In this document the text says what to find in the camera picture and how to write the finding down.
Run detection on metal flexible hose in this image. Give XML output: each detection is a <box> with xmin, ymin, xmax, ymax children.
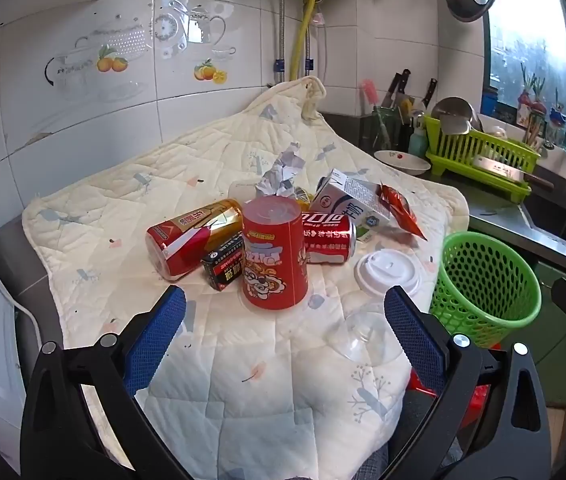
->
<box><xmin>274</xmin><ymin>0</ymin><xmax>287</xmax><ymax>83</ymax></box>

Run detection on cream quilted blanket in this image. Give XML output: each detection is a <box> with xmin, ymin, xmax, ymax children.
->
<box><xmin>22</xmin><ymin>76</ymin><xmax>470</xmax><ymax>480</ymax></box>

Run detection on white cable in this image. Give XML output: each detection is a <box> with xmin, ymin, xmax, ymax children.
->
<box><xmin>0</xmin><ymin>245</ymin><xmax>44</xmax><ymax>351</ymax></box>

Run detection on white milk carton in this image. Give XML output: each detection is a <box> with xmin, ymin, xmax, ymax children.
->
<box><xmin>309</xmin><ymin>168</ymin><xmax>394</xmax><ymax>233</ymax></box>

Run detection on green glass utensil jar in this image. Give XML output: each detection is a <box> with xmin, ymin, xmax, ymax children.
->
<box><xmin>372</xmin><ymin>106</ymin><xmax>395</xmax><ymax>148</ymax></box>

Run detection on teal bottle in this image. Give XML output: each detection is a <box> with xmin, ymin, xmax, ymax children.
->
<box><xmin>408</xmin><ymin>110</ymin><xmax>429</xmax><ymax>157</ymax></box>

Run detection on red plastic stool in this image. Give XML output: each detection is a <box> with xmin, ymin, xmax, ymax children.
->
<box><xmin>408</xmin><ymin>342</ymin><xmax>506</xmax><ymax>428</ymax></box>

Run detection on white ceramic bowl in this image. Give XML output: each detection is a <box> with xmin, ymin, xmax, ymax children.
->
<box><xmin>374</xmin><ymin>150</ymin><xmax>432</xmax><ymax>176</ymax></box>

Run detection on green dish rack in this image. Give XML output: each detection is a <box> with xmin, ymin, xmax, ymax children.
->
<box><xmin>423</xmin><ymin>114</ymin><xmax>534</xmax><ymax>204</ymax></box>

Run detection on black battery box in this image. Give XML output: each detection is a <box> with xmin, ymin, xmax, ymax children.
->
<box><xmin>201</xmin><ymin>232</ymin><xmax>248</xmax><ymax>292</ymax></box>

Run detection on crumpled printed paper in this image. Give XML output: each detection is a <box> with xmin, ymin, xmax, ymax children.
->
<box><xmin>254</xmin><ymin>141</ymin><xmax>306</xmax><ymax>198</ymax></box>

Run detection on red cartoon snack canister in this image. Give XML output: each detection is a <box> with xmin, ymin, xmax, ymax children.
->
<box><xmin>241</xmin><ymin>196</ymin><xmax>310</xmax><ymax>311</ymax></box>

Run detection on steel cleaver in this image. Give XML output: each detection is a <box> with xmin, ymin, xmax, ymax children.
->
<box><xmin>473</xmin><ymin>155</ymin><xmax>555</xmax><ymax>190</ymax></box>

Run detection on metal bowl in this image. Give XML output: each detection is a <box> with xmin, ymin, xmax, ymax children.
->
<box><xmin>430</xmin><ymin>97</ymin><xmax>481</xmax><ymax>135</ymax></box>

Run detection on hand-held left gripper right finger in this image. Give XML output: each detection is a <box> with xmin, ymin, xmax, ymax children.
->
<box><xmin>378</xmin><ymin>285</ymin><xmax>564</xmax><ymax>480</ymax></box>

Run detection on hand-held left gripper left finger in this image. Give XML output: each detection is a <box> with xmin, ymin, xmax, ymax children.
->
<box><xmin>20</xmin><ymin>285</ymin><xmax>199</xmax><ymax>480</ymax></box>

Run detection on white lidded cup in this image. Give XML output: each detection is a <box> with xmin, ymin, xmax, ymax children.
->
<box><xmin>354</xmin><ymin>248</ymin><xmax>422</xmax><ymax>297</ymax></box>

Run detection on yellow hose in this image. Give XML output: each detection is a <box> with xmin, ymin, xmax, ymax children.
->
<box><xmin>290</xmin><ymin>0</ymin><xmax>324</xmax><ymax>82</ymax></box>

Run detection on red snack wrapper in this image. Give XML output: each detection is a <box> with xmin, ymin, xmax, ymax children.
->
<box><xmin>378</xmin><ymin>182</ymin><xmax>429</xmax><ymax>241</ymax></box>

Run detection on potted plants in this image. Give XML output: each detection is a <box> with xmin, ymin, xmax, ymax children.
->
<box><xmin>516</xmin><ymin>67</ymin><xmax>549</xmax><ymax>128</ymax></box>

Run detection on red and gold can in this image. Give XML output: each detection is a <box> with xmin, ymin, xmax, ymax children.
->
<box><xmin>146</xmin><ymin>199</ymin><xmax>245</xmax><ymax>281</ymax></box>

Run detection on red cola can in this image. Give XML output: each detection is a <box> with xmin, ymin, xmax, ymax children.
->
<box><xmin>302</xmin><ymin>211</ymin><xmax>356</xmax><ymax>265</ymax></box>

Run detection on clear plastic cup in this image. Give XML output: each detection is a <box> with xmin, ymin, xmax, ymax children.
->
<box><xmin>327</xmin><ymin>296</ymin><xmax>409</xmax><ymax>363</ymax></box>

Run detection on green plastic basket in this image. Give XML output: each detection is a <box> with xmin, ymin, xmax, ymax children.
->
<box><xmin>430</xmin><ymin>232</ymin><xmax>542</xmax><ymax>348</ymax></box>

